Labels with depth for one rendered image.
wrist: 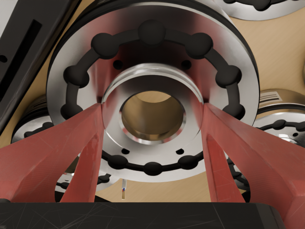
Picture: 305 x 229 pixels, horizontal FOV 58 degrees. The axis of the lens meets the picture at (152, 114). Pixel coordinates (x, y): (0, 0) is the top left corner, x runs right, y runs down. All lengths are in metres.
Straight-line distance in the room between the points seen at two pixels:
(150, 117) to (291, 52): 0.14
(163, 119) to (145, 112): 0.01
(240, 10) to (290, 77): 0.10
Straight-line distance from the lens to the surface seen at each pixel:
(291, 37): 0.24
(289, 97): 0.26
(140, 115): 0.15
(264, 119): 0.24
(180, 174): 0.16
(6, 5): 0.38
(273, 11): 0.19
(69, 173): 0.27
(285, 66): 0.25
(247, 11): 0.19
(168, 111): 0.15
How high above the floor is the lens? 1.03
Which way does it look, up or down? 52 degrees down
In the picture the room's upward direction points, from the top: 179 degrees clockwise
